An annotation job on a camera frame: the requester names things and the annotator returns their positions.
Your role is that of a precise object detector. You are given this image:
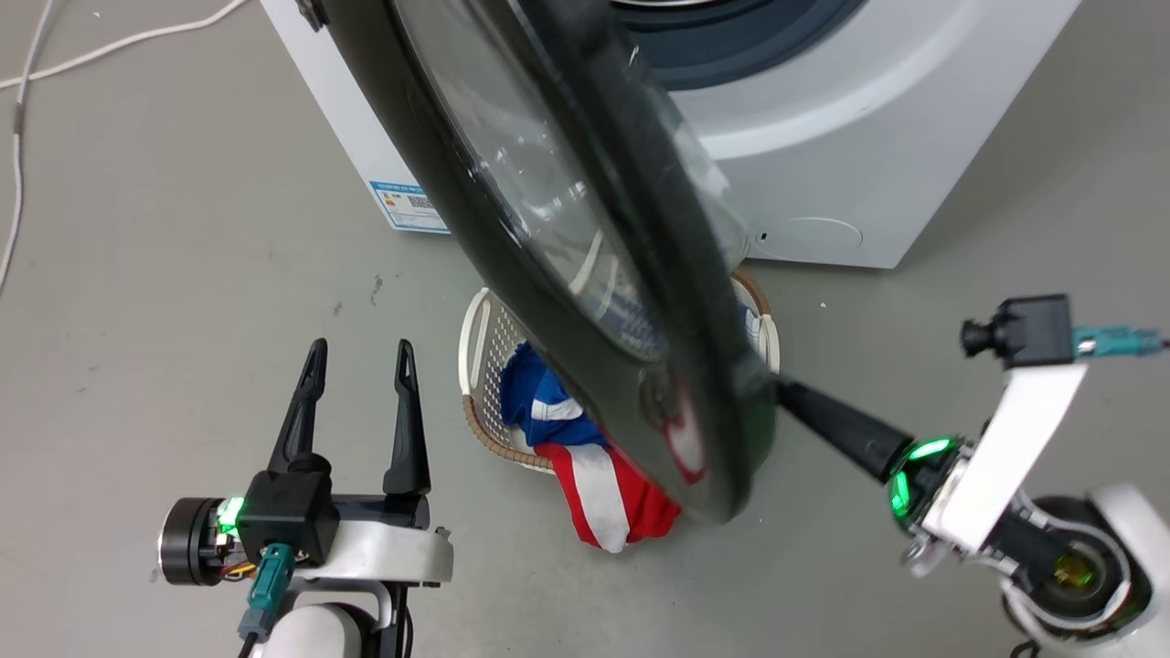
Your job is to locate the red white striped garment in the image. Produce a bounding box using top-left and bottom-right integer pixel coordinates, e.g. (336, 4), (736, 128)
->
(535, 439), (683, 555)

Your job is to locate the dark grey door gasket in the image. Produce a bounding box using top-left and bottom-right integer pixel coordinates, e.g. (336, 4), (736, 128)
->
(608, 0), (869, 92)

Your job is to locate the teal left camera connector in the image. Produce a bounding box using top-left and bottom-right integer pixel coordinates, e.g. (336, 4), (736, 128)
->
(238, 542), (299, 658)

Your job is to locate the teal right camera connector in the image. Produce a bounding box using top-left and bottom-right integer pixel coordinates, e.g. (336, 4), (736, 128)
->
(1071, 326), (1170, 359)

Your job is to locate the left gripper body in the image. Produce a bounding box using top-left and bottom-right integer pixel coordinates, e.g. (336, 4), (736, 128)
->
(158, 493), (456, 589)

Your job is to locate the black glass washing machine door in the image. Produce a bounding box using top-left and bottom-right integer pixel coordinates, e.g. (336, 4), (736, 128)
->
(315, 0), (780, 526)

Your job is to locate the grey white floor cable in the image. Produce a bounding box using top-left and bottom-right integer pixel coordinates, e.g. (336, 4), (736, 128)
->
(0, 0), (58, 292)

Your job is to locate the white front-load washing machine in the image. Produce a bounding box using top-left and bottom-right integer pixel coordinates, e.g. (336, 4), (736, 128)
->
(259, 0), (1084, 271)

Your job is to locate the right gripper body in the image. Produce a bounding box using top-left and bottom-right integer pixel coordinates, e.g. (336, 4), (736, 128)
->
(885, 363), (1090, 577)

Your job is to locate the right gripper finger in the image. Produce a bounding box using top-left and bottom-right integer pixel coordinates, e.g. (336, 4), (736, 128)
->
(775, 377), (917, 483)

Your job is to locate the thin white floor cable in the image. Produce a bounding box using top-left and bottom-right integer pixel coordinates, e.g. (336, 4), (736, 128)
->
(0, 0), (250, 90)

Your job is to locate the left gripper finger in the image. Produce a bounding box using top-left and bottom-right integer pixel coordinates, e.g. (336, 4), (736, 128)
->
(381, 339), (432, 497)
(268, 338), (330, 474)

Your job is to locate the round white filter cover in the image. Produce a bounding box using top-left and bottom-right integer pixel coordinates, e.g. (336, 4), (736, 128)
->
(754, 217), (863, 263)

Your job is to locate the blue white garment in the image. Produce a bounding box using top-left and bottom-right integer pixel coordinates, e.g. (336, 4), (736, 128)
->
(500, 340), (611, 450)

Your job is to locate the teal camera connector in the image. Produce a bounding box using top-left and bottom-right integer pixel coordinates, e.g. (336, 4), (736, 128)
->
(238, 542), (299, 658)
(1071, 326), (1170, 359)

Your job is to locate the blue white energy label sticker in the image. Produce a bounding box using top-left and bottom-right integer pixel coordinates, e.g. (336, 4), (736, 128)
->
(368, 179), (451, 234)

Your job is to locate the white plastic laundry basket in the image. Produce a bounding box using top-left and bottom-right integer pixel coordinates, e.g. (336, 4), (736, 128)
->
(457, 270), (782, 476)

